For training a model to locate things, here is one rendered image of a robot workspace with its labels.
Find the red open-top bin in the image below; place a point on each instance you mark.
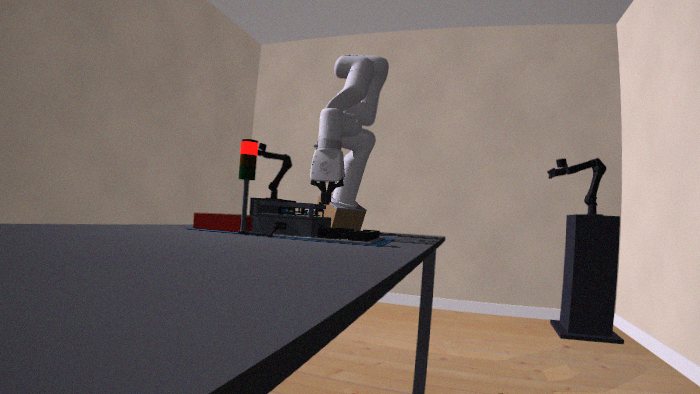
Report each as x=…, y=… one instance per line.
x=220, y=222

